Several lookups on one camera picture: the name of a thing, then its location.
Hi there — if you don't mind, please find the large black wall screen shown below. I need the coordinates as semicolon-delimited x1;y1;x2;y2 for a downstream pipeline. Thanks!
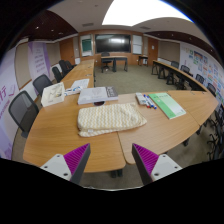
94;33;132;54

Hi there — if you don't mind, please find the white green wall board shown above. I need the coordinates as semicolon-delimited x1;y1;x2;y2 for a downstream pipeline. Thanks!
80;35;93;57

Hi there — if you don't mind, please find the thick white book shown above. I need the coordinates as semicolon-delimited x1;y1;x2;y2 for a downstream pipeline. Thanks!
77;86;119;106

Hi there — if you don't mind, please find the purple wall banner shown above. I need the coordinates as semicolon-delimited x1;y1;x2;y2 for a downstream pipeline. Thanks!
27;41;52;82

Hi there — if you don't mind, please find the blue capped marker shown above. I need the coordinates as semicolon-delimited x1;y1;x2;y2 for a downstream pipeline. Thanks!
143;94;158;110

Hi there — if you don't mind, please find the brown wooden door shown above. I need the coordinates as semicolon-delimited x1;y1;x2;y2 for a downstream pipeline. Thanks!
147;37;160;66
59;37;76;66

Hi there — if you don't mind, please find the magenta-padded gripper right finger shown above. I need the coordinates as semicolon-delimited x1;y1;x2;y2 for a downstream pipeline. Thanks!
131;143;183;186

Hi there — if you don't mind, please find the colourful wall poster display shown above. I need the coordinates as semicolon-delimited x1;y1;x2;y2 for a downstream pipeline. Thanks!
179;44;224;104

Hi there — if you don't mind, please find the black chairs group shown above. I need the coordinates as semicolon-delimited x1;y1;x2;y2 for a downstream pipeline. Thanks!
165;60;224;161

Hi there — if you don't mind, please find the cream zigzag patterned towel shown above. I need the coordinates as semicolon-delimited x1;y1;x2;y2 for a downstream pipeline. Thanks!
77;102;148;138

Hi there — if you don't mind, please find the black mesh office chair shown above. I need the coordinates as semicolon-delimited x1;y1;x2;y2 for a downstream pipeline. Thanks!
8;90;40;139
51;66;63;84
32;73;54;98

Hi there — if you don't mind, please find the long wooden side table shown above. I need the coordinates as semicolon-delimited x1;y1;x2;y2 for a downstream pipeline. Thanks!
151;59;208;93

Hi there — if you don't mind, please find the large ceiling light panel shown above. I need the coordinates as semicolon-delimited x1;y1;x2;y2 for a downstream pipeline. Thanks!
101;0;194;27

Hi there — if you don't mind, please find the white open cardboard box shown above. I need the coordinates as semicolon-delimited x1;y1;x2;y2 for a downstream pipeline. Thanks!
40;81;66;108

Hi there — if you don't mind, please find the white paper sheet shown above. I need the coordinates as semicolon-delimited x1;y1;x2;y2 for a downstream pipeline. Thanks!
70;78;90;90

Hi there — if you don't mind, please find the green booklet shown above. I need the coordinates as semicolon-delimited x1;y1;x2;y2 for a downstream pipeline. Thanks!
147;92;187;120

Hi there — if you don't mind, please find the purple white wall graphic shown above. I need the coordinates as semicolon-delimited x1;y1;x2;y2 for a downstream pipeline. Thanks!
0;49;21;161

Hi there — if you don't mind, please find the black office chairs row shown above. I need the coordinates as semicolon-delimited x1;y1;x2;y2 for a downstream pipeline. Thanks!
58;59;75;76

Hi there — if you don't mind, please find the white whiteboard eraser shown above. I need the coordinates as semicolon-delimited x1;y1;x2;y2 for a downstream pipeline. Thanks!
135;92;148;106

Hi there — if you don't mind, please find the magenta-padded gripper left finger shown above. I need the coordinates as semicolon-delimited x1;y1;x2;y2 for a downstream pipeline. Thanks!
39;143;92;185

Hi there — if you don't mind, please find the blue white packet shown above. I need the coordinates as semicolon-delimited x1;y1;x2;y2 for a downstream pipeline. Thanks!
64;86;83;97

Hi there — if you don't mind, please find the small dark side table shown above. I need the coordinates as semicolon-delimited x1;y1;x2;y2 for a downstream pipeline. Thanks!
137;54;149;67

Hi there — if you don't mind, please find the dark presenter desk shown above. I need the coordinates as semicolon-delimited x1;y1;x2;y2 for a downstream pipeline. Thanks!
100;55;129;73

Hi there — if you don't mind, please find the black swivel chair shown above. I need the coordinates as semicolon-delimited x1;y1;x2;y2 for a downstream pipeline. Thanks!
100;51;112;74

